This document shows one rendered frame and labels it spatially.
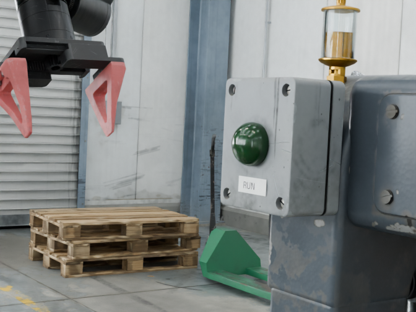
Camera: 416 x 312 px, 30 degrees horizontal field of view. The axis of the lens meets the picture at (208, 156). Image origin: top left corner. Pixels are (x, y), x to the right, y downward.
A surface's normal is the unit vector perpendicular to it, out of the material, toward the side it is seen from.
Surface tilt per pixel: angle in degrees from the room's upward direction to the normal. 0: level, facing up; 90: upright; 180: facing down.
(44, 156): 96
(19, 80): 84
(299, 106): 90
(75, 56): 63
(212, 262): 75
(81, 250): 89
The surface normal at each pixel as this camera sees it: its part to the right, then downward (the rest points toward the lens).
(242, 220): -0.82, -0.01
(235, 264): 0.57, -0.18
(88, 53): 0.55, -0.39
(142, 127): 0.57, 0.07
